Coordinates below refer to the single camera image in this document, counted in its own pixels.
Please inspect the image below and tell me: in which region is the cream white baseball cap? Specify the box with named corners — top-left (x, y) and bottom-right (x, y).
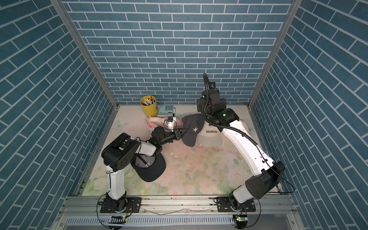
top-left (197, 121), bottom-right (223, 147)

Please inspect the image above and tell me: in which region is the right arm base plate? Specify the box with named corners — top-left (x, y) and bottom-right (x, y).
top-left (213, 196), bottom-right (256, 212)

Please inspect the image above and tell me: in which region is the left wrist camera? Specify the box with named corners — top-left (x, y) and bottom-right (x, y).
top-left (163, 117), bottom-right (177, 130)

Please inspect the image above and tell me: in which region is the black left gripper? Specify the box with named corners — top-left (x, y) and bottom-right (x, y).
top-left (157, 129), bottom-right (188, 147)

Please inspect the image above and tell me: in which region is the yellow pen holder cup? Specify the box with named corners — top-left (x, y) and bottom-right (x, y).
top-left (140, 95), bottom-right (158, 117)

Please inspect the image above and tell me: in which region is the beige Colorado baseball cap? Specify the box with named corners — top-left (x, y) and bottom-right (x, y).
top-left (240, 120), bottom-right (250, 136)

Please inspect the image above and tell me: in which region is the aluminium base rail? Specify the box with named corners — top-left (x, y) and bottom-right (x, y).
top-left (52, 195), bottom-right (303, 230)

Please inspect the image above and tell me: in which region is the black baseball cap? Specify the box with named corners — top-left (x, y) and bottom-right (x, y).
top-left (131, 153), bottom-right (166, 182)

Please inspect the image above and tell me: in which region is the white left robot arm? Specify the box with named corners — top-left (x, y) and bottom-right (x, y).
top-left (101, 126), bottom-right (186, 212)

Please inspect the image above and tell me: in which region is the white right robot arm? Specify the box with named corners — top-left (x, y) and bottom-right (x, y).
top-left (197, 73), bottom-right (285, 211)

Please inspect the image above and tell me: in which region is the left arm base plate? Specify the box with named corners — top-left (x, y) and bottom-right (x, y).
top-left (98, 197), bottom-right (142, 214)

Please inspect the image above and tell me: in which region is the grey baseball cap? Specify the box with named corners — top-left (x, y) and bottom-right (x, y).
top-left (182, 114), bottom-right (205, 147)

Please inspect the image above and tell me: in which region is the pink baseball cap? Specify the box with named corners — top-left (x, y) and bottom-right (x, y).
top-left (146, 117), bottom-right (183, 131)

